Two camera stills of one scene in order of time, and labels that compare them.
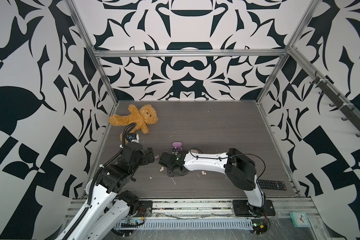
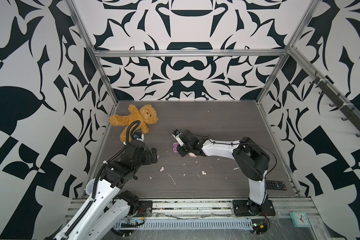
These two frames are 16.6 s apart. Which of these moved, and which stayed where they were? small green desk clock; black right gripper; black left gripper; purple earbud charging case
Moved: black right gripper
Stayed: small green desk clock; purple earbud charging case; black left gripper
